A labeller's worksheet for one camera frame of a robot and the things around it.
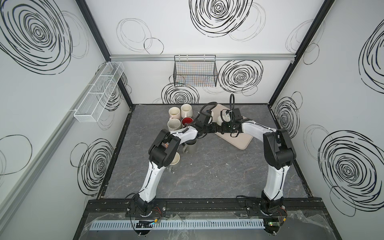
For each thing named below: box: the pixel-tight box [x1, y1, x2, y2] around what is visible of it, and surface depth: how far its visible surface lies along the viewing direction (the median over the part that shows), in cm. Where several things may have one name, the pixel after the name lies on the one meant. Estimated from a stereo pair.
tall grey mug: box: [169, 151, 181, 166], surface depth 82 cm
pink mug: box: [168, 106, 181, 120], surface depth 106 cm
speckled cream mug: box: [167, 118, 182, 132], surface depth 101 cm
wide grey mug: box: [183, 138, 198, 155], surface depth 91 cm
